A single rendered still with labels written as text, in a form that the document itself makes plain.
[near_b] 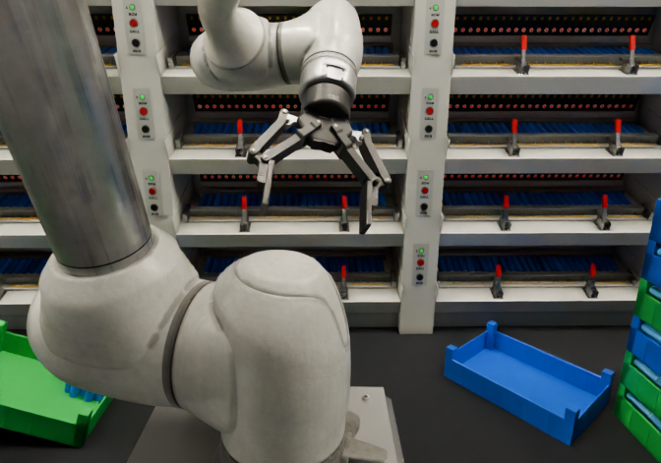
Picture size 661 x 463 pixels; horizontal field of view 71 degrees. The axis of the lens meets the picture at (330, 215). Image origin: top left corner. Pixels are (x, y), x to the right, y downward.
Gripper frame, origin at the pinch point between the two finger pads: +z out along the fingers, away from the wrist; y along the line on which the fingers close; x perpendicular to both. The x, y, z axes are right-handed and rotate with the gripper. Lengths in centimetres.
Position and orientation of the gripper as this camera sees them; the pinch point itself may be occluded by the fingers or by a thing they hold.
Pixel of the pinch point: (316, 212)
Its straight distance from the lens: 60.5
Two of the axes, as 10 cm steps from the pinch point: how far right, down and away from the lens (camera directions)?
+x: -2.6, 4.8, 8.4
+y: 9.6, 1.9, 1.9
